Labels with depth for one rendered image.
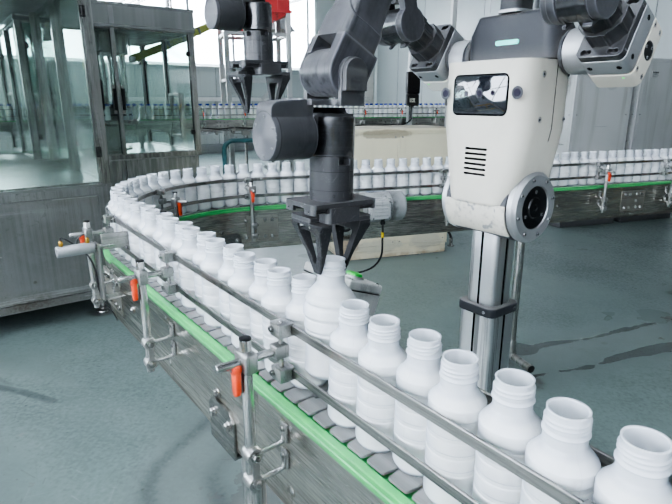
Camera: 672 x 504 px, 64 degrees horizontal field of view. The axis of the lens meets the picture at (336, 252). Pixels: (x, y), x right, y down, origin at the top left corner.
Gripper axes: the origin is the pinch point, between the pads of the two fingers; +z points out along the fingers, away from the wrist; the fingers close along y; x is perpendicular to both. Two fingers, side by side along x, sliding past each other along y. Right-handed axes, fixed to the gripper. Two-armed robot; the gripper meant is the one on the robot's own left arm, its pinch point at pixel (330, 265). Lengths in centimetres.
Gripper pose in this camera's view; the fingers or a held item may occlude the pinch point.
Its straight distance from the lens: 71.8
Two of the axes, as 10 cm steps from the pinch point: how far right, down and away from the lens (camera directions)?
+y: 8.0, -1.5, 5.8
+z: -0.2, 9.6, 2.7
